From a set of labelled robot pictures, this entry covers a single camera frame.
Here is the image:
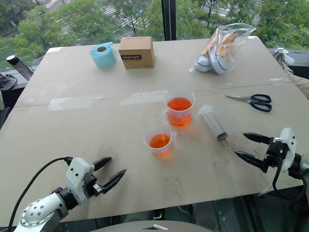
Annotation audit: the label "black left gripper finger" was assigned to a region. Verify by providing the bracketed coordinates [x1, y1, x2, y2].
[93, 157, 113, 172]
[101, 169, 127, 195]

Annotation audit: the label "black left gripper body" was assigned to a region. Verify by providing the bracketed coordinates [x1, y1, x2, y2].
[83, 168, 106, 199]

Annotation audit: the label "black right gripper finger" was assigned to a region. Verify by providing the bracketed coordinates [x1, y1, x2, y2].
[234, 150, 269, 174]
[243, 132, 273, 145]

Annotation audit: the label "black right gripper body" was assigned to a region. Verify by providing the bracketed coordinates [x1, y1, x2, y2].
[264, 136, 290, 169]

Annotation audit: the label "clear plastic syringe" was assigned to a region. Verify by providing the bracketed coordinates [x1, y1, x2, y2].
[197, 104, 233, 150]

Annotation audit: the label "small clear cup orange liquid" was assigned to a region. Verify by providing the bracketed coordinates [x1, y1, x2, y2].
[144, 125, 178, 159]

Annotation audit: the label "large clear cup orange liquid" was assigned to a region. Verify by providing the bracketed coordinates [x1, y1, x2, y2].
[161, 89, 196, 129]

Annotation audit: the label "clear tape strip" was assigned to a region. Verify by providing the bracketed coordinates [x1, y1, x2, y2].
[47, 95, 105, 112]

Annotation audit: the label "beige trouser leg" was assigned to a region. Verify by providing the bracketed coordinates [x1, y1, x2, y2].
[289, 73, 309, 100]

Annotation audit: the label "gray shoe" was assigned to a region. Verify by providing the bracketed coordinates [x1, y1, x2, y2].
[273, 47, 295, 76]

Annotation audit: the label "clear plastic bag with items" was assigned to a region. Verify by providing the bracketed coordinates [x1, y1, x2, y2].
[188, 24, 257, 75]

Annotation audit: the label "light blue paper roll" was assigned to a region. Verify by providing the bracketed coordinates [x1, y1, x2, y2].
[90, 41, 117, 68]

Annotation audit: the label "brown cardboard box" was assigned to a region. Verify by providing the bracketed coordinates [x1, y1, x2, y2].
[118, 36, 155, 70]

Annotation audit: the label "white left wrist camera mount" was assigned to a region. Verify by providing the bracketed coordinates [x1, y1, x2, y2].
[65, 157, 96, 206]

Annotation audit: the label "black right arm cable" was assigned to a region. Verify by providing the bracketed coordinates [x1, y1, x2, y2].
[272, 166, 309, 216]

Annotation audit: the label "blue handled scissors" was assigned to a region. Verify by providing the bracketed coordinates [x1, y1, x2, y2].
[225, 93, 273, 113]

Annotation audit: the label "black cable bundle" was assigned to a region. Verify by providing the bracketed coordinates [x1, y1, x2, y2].
[0, 73, 18, 91]

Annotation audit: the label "black window frame post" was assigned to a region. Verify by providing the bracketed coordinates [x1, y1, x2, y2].
[161, 0, 178, 42]

